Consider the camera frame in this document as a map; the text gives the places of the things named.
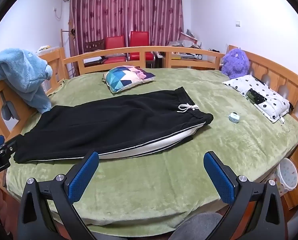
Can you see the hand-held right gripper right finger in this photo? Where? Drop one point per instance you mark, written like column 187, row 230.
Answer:
column 219, row 180

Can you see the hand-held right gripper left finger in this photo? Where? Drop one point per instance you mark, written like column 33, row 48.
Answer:
column 83, row 177

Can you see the black pants with white stripe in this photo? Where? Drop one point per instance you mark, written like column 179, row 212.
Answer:
column 101, row 125

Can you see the grey hanging cloth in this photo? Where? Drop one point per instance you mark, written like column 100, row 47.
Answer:
column 8, row 110

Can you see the light blue earbuds case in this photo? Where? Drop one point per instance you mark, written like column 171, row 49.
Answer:
column 234, row 118

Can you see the green plush blanket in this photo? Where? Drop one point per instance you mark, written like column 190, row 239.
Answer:
column 151, row 192

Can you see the white patterned plastic basin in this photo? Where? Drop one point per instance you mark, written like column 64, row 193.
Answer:
column 287, row 175

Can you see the light blue plush toy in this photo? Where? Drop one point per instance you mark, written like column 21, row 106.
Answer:
column 18, row 70

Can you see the white floral pillow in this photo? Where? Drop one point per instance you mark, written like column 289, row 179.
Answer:
column 239, row 83

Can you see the geometric patterned pillow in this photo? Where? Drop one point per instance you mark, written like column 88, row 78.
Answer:
column 125, row 77

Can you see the wooden coat rack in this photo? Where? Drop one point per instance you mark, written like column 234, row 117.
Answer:
column 61, row 38

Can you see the purple plush toy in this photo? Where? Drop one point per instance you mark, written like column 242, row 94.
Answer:
column 235, row 62

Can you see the dark wooden chair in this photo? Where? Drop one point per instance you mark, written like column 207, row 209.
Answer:
column 95, row 45

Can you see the red chair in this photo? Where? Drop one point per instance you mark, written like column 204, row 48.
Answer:
column 139, row 38
column 115, row 42

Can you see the cluttered desk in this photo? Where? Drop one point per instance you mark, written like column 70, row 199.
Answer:
column 186, row 42

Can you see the red patterned curtain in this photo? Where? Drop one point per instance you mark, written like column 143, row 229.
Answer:
column 126, row 10

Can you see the wooden bed frame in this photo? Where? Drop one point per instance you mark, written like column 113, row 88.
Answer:
column 65, row 67

